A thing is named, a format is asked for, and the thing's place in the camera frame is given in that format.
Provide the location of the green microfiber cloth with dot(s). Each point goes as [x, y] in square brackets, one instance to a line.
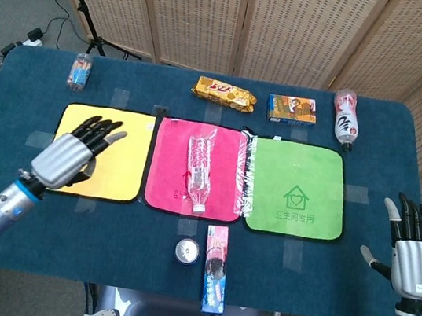
[301, 167]

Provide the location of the white red drink bottle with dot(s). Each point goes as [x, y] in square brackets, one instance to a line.
[346, 118]

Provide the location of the blue pink Oreo box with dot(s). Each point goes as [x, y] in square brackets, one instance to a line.
[215, 270]

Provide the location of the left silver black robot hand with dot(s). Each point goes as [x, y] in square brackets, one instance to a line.
[60, 159]

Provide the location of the clear tape piece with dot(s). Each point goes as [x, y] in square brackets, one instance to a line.
[39, 139]
[84, 205]
[292, 254]
[187, 227]
[120, 97]
[356, 193]
[212, 112]

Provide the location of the crinkled clear tape strip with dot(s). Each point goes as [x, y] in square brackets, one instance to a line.
[246, 175]

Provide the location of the yellow microfiber cloth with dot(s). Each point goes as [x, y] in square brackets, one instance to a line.
[126, 169]

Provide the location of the pink microfiber cloth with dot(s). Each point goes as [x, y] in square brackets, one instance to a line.
[167, 159]

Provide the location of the blue carpet table cover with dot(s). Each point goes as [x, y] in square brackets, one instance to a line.
[103, 241]

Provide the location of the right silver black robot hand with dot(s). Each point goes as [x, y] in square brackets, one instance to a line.
[415, 268]

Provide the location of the clear plastic water bottle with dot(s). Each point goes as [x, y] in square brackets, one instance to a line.
[199, 164]

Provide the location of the yellow biscuit packet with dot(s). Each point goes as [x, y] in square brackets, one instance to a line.
[224, 94]

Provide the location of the blue orange snack box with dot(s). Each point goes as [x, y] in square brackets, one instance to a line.
[292, 110]

